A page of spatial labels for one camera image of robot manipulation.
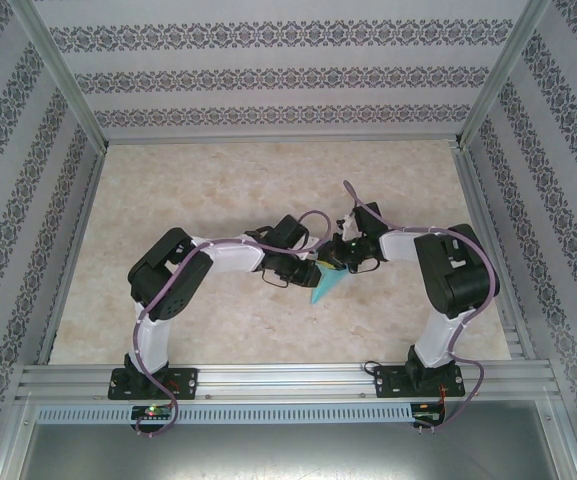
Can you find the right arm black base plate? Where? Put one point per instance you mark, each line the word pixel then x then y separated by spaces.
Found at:
pixel 385 382

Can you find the aluminium table side rail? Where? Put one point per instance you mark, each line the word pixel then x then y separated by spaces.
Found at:
pixel 70 250
pixel 490 250

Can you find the grey metal sheet panel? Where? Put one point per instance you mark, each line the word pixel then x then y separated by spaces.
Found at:
pixel 288 455

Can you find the aluminium mounting rail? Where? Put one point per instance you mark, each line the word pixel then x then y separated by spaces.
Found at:
pixel 288 380

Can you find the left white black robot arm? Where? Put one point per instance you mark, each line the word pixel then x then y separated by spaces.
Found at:
pixel 233 255

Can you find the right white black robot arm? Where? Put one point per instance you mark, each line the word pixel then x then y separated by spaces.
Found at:
pixel 398 245

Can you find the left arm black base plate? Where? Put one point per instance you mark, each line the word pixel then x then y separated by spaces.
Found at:
pixel 188 382

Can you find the aluminium frame post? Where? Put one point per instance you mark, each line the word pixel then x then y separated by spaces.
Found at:
pixel 506 65
pixel 58 65

